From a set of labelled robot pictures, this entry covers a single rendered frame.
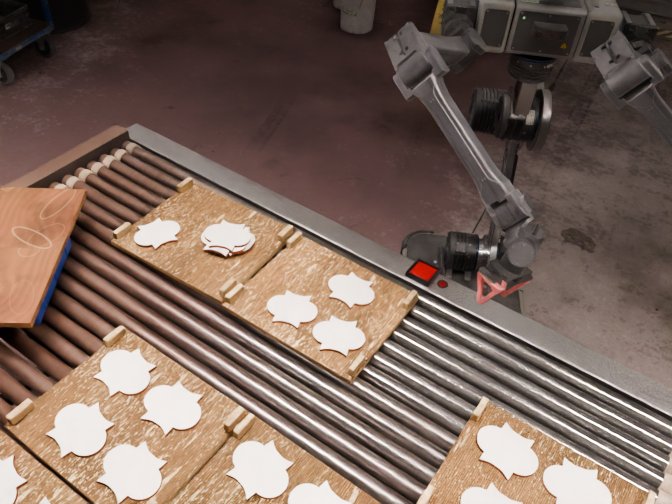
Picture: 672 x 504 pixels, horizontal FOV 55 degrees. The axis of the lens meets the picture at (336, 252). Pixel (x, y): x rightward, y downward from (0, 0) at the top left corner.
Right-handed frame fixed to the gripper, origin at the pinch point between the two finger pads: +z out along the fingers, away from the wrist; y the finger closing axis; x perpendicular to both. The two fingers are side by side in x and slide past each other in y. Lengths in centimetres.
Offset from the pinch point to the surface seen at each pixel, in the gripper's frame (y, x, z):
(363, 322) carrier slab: -10.0, 22.1, 26.0
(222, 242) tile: -27, 65, 30
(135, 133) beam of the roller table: -18, 137, 37
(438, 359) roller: -0.6, 2.9, 24.0
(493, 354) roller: 11.6, -4.2, 19.3
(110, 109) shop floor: 56, 300, 116
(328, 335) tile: -20.5, 23.2, 28.7
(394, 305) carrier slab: 0.1, 22.0, 22.4
